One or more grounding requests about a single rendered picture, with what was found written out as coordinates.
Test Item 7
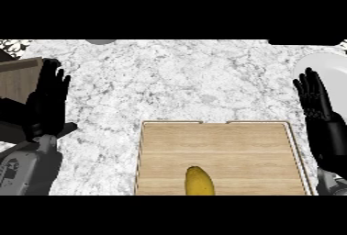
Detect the yellow lemon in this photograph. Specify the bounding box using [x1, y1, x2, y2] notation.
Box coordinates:
[184, 165, 217, 196]

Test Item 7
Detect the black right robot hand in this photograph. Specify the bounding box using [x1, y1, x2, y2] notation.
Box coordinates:
[290, 67, 347, 182]

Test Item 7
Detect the wooden cabinet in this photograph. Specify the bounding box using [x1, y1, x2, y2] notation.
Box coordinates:
[0, 49, 45, 106]

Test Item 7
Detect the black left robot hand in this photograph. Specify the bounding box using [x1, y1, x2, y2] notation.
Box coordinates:
[23, 58, 78, 143]

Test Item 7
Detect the black appliance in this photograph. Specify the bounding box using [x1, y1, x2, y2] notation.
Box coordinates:
[267, 39, 345, 47]

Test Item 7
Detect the white plate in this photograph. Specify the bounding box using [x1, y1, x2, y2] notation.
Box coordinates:
[290, 52, 347, 118]

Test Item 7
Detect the grey round object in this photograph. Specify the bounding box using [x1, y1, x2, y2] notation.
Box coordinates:
[84, 39, 116, 46]

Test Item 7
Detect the wooden tray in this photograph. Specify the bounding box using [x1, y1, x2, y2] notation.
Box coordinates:
[132, 119, 317, 196]

